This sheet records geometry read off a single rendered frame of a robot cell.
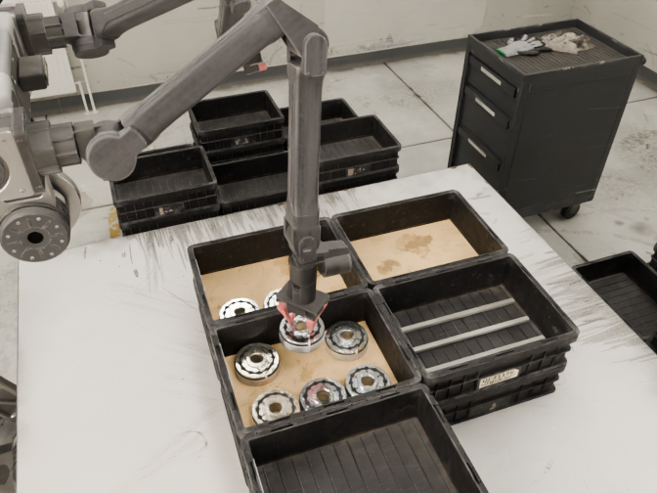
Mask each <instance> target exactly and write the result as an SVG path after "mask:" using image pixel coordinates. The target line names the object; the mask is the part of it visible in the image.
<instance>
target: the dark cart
mask: <svg viewBox="0 0 657 493"><path fill-rule="evenodd" d="M557 31H561V32H562V33H563V34H564V33H568V32H573V33H575V34H576V36H578V35H579V36H581V35H582V34H584V35H586V36H587V37H588V38H590V42H591V43H593V44H594V46H595V47H594V48H591V49H588V50H583V51H578V53H577V55H575V54H570V53H565V52H559V51H553V50H552V51H540V54H539V55H514V56H510V57H505V56H503V55H501V54H500V53H498V51H497V50H496V49H499V48H502V47H505V46H507V41H508V40H509V39H510V38H516V41H519V40H520V39H521V38H522V35H523V34H526V35H527V36H528V38H527V39H526V40H525V41H527V40H529V39H531V38H532V37H536V40H535V41H537V40H540V39H542V37H543V36H545V35H548V34H551V33H556V32H557ZM643 57H644V55H643V54H641V53H640V52H638V51H636V50H635V49H633V48H631V47H629V46H627V45H626V44H624V43H622V42H620V41H618V40H617V39H615V38H613V37H611V36H609V35H608V34H606V33H604V32H602V31H600V30H599V29H597V28H595V27H593V26H591V25H590V24H588V23H586V22H583V21H582V20H580V19H572V20H565V21H558V22H546V23H539V24H532V25H525V26H519V27H513V28H506V29H499V30H493V31H486V32H479V33H472V34H468V36H467V44H466V50H465V56H464V63H463V69H462V75H461V81H460V92H459V98H458V105H457V111H456V117H455V124H454V130H453V136H452V143H451V148H450V154H449V160H448V167H447V168H449V167H454V166H459V165H463V164H468V163H469V164H470V165H471V166H472V167H473V168H474V169H475V170H476V171H477V172H478V173H479V174H480V175H481V176H482V177H483V178H484V179H485V180H486V181H487V182H488V183H489V184H490V185H491V186H492V187H493V188H494V189H495V190H496V191H497V192H498V193H499V194H500V195H501V196H502V197H503V199H504V200H505V201H506V202H507V203H508V204H509V205H510V206H511V207H512V208H513V209H514V210H515V211H516V212H517V213H518V214H519V215H520V216H521V217H522V218H523V217H527V216H531V215H535V214H539V213H543V212H547V211H552V210H556V209H560V208H561V211H560V214H561V215H562V216H563V217H564V218H566V219H570V218H572V217H573V216H575V215H576V214H577V212H578V211H579V209H580V204H581V203H583V202H590V201H592V200H593V197H594V194H595V191H596V188H597V186H598V183H599V180H600V177H601V174H602V171H603V169H604V166H605V163H606V161H607V158H608V156H609V153H610V150H611V147H612V144H613V141H614V139H615V136H616V133H617V130H618V127H619V125H620V122H621V119H622V116H623V113H624V110H625V108H626V105H627V102H628V100H629V97H630V95H631V92H632V89H633V86H634V83H635V79H636V76H637V73H638V70H639V67H640V65H641V62H642V59H643Z"/></svg>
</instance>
